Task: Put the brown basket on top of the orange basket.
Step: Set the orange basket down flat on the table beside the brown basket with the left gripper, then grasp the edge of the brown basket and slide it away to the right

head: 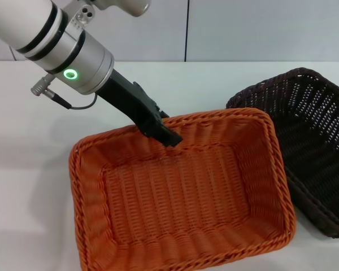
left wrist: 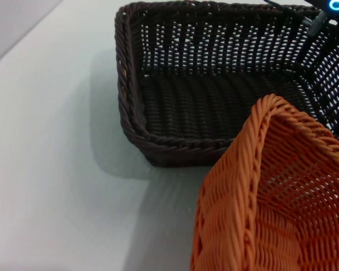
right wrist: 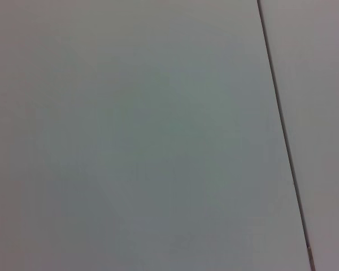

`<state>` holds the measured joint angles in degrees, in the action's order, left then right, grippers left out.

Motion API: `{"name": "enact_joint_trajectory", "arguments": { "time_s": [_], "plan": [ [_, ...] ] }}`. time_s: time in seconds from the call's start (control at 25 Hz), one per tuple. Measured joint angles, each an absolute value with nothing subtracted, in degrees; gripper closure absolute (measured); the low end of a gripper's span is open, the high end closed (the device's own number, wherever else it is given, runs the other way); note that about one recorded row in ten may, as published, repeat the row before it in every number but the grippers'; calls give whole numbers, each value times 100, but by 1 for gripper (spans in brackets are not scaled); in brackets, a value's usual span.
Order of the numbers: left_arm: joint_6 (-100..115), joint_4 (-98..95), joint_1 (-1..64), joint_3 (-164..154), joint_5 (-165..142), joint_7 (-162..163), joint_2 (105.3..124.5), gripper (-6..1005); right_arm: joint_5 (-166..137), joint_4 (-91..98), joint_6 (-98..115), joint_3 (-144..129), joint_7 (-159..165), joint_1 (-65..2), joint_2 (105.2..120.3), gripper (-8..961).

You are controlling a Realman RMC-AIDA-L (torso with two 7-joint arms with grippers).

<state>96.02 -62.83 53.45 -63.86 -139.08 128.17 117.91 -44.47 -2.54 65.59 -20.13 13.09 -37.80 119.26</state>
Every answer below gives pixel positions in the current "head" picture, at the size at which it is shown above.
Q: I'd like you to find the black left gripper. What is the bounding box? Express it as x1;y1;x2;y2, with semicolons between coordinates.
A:
97;69;184;148

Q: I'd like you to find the orange woven plastic basket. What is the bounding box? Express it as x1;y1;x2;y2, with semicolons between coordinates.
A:
68;108;297;271

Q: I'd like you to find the dark brown woven basket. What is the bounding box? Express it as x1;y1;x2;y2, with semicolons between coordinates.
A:
225;67;339;239

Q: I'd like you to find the black wrist cable with connector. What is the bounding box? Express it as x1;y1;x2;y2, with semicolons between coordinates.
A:
30;75;99;110

